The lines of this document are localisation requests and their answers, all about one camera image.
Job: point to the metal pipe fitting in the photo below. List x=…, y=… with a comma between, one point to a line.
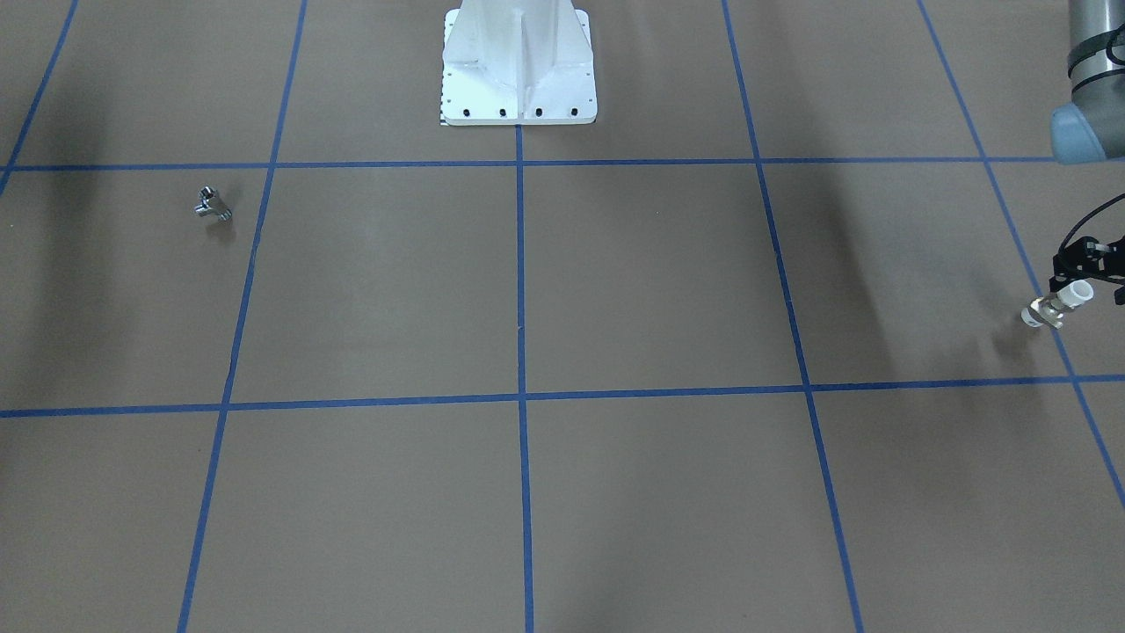
x=210, y=203

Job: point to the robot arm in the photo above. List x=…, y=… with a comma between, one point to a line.
x=1090, y=127

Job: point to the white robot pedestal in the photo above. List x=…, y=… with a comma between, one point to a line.
x=517, y=63

